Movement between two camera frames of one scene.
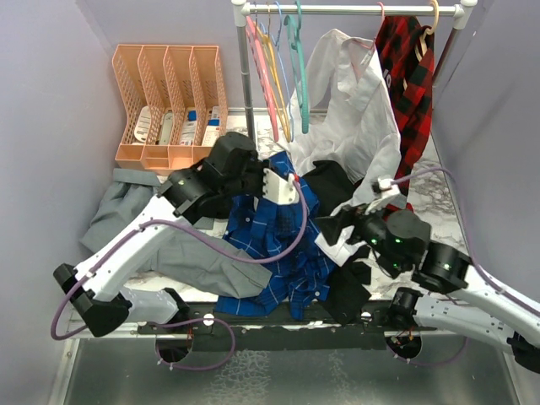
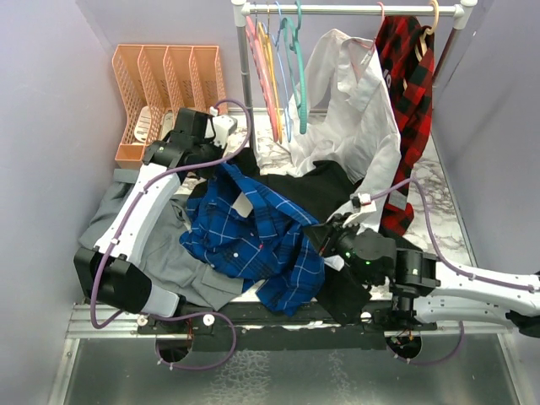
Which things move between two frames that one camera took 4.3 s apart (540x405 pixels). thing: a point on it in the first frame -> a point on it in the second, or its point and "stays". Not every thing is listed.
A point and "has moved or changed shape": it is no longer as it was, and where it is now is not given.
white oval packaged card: x=143 y=124 stays
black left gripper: x=258 y=165 -> x=206 y=172
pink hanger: x=261 y=69 stays
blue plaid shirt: x=271 y=225 has moved or changed shape
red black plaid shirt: x=407 y=54 stays
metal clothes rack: x=461 y=10 stays
